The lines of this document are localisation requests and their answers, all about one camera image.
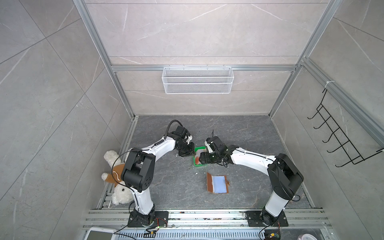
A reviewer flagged green plastic card tray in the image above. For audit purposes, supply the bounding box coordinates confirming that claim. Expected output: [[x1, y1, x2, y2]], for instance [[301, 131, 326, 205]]
[[193, 146, 207, 167]]

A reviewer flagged brown leather card holder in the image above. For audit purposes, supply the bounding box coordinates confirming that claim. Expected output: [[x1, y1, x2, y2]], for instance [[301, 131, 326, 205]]
[[207, 173, 230, 194]]

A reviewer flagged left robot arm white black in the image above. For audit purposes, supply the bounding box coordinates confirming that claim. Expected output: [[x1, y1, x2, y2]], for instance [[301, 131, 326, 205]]
[[121, 126, 195, 217]]

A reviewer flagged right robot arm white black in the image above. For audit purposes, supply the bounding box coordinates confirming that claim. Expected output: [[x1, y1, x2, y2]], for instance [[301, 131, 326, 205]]
[[199, 136, 304, 223]]

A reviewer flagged white brown plush toy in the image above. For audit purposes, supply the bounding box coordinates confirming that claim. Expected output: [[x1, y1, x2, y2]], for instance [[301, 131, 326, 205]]
[[101, 150, 134, 206]]

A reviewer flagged white device at bottom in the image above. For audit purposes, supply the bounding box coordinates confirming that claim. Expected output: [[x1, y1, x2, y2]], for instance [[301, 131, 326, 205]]
[[85, 227, 119, 240]]

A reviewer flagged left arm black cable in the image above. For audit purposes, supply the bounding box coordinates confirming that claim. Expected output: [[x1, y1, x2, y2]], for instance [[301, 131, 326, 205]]
[[163, 119, 184, 140]]

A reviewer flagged white wire mesh basket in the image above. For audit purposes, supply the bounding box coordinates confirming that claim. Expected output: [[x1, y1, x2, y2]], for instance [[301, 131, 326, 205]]
[[162, 67, 234, 94]]

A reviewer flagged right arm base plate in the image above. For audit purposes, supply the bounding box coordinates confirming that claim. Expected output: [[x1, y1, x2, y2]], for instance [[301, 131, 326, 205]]
[[245, 210, 289, 227]]

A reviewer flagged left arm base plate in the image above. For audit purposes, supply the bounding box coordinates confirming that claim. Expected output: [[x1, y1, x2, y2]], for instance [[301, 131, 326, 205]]
[[128, 210, 169, 228]]

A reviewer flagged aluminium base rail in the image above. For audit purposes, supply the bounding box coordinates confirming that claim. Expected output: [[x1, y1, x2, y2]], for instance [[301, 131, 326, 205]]
[[81, 209, 337, 240]]

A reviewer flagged black wire hook rack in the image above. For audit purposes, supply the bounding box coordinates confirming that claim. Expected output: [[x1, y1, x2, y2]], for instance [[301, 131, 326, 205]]
[[307, 89, 384, 168]]

